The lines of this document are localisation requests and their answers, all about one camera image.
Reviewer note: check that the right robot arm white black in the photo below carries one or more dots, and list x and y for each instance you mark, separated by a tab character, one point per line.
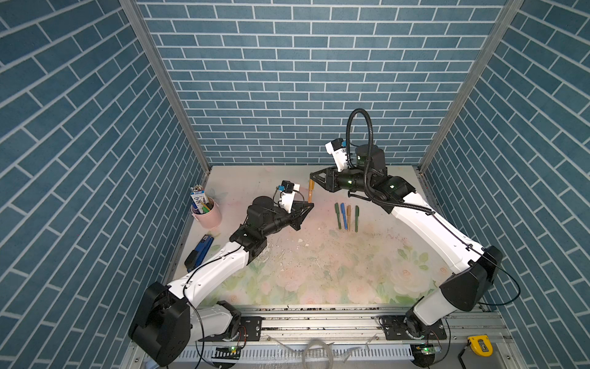
473	267

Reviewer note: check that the pink pen holder cup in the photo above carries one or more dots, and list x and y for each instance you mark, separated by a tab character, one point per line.
207	215

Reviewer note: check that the yellow tape measure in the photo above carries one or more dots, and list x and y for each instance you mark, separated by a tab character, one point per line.
481	345

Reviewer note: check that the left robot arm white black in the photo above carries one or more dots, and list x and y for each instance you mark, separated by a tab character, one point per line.
168	317

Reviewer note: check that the blue pen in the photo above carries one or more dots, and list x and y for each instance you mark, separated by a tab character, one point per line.
345	215

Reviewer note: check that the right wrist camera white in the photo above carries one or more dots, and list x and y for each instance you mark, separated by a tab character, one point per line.
337	148

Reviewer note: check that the blue stapler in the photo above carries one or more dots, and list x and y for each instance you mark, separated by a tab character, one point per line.
198	254

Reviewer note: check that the box in pen cup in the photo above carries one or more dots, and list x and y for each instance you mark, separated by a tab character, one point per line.
200	199

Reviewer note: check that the dark green pen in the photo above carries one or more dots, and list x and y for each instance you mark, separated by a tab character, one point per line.
356	218

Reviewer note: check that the brown pen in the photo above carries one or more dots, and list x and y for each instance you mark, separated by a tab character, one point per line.
310	191

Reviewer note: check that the aluminium rail frame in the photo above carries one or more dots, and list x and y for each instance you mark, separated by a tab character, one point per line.
332	337

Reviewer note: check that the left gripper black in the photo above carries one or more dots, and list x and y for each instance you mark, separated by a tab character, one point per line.
298	207

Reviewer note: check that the light green pen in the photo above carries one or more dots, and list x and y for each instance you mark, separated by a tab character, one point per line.
337	211

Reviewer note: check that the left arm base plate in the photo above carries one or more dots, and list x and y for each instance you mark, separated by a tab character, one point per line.
248	329

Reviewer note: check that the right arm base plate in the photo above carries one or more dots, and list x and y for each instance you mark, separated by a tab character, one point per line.
400	328

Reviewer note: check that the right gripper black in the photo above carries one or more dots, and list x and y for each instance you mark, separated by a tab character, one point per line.
330	182

